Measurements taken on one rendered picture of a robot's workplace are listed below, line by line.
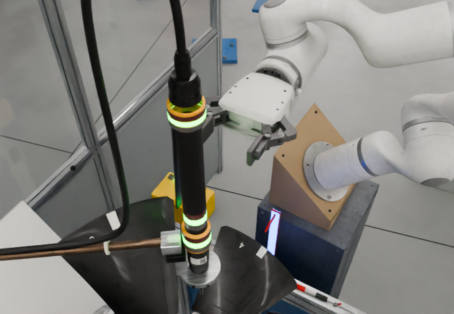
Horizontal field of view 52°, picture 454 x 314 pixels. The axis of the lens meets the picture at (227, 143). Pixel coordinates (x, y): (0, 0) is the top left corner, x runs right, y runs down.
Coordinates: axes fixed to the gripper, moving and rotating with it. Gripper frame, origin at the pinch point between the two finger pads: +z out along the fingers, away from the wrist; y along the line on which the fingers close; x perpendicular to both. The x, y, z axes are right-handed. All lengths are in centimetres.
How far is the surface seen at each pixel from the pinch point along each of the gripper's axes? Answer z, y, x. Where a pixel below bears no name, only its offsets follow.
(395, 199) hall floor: -150, -27, -165
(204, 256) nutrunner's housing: 10.5, -1.9, -14.8
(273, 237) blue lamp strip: -25, 0, -57
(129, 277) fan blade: 13.3, 13.4, -30.4
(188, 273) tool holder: 12.0, 0.6, -19.8
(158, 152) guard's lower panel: -66, 71, -98
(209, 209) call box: -28, 21, -63
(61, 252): 21.8, 15.9, -11.4
